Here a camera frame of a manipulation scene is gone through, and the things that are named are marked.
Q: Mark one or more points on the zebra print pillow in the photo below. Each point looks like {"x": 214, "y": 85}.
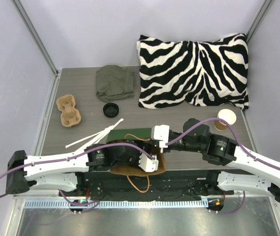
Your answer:
{"x": 209, "y": 73}

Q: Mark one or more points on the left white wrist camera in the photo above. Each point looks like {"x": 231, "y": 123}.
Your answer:
{"x": 148, "y": 165}

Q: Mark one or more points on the white paper straw upper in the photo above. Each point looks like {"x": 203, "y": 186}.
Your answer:
{"x": 115, "y": 124}

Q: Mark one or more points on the olive green folded cloth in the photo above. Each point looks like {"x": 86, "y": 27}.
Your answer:
{"x": 114, "y": 83}

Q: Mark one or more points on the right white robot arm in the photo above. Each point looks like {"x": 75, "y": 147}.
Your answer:
{"x": 263, "y": 172}

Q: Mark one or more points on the white paper straw lower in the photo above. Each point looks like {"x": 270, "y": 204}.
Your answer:
{"x": 94, "y": 140}

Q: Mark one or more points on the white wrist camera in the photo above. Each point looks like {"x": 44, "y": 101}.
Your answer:
{"x": 160, "y": 133}
{"x": 148, "y": 165}

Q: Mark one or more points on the green paper gift bag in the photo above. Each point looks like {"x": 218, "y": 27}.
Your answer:
{"x": 125, "y": 159}

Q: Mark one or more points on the brown pulp cup carrier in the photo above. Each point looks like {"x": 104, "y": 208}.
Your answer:
{"x": 70, "y": 116}

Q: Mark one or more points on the aluminium front rail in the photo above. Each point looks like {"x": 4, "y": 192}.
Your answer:
{"x": 120, "y": 200}

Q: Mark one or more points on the brown paper cups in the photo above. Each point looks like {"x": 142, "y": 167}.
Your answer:
{"x": 226, "y": 115}

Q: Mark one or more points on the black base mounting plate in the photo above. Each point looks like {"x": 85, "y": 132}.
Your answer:
{"x": 196, "y": 182}

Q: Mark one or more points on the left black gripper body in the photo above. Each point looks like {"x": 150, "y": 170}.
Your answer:
{"x": 135, "y": 160}

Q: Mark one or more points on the black plastic cup lid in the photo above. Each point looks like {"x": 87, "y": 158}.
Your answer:
{"x": 110, "y": 110}

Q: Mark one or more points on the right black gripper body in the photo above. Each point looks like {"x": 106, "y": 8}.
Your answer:
{"x": 172, "y": 143}

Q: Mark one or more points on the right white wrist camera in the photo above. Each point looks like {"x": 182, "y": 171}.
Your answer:
{"x": 160, "y": 133}

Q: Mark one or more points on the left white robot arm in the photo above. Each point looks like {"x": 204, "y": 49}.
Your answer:
{"x": 61, "y": 171}

